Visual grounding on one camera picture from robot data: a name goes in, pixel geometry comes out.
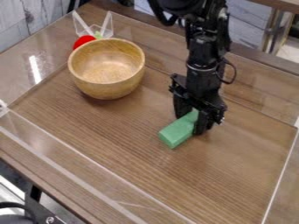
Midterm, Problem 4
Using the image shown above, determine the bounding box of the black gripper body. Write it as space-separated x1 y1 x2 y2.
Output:
169 73 228 124

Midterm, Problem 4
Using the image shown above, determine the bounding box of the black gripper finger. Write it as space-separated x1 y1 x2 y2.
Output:
172 95 192 119
192 110 214 135

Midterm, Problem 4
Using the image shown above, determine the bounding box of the green rectangular block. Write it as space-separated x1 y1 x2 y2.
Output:
157 110 198 149

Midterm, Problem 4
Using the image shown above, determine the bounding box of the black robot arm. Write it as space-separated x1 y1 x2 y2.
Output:
146 0 233 135

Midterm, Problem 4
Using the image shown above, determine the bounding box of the light wooden bowl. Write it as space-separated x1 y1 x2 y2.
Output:
68 38 145 100

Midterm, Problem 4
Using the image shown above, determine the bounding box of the clear acrylic corner piece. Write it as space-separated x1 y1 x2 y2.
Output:
70 11 113 39

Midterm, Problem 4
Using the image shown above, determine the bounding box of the small green object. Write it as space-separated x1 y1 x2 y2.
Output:
94 31 102 39

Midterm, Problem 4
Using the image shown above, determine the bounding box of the red ball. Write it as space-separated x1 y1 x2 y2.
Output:
72 35 96 50

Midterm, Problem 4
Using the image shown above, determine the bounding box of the wooden table leg background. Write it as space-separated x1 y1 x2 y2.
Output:
261 9 294 55

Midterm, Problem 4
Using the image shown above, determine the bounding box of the clear acrylic front barrier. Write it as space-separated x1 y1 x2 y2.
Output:
0 101 194 224

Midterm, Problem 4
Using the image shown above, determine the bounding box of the black table leg bracket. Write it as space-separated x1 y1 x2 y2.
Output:
23 185 66 224

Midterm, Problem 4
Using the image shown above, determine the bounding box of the black cable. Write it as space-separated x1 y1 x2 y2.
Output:
0 199 33 224

